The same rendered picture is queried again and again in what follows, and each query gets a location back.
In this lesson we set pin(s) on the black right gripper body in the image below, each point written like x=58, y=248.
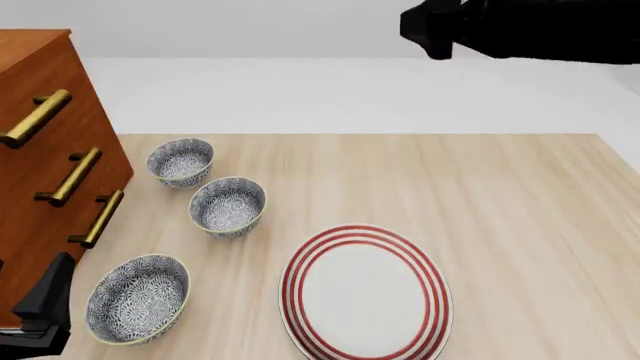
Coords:
x=425, y=20

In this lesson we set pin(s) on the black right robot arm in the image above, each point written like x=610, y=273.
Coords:
x=545, y=28

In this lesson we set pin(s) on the small patterned bowl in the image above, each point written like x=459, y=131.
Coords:
x=180, y=165

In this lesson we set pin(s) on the white plate with red rings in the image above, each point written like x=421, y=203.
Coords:
x=367, y=296

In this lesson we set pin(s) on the medium patterned bowl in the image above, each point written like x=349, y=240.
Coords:
x=227, y=210

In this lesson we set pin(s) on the large patterned bowl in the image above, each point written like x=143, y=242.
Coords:
x=137, y=300

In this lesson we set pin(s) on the wooden cabinet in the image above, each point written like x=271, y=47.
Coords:
x=60, y=112

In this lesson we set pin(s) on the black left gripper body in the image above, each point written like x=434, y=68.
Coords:
x=35, y=339

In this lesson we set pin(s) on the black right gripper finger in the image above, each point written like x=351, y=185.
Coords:
x=440, y=50

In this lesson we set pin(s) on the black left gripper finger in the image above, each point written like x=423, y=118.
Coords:
x=50, y=296

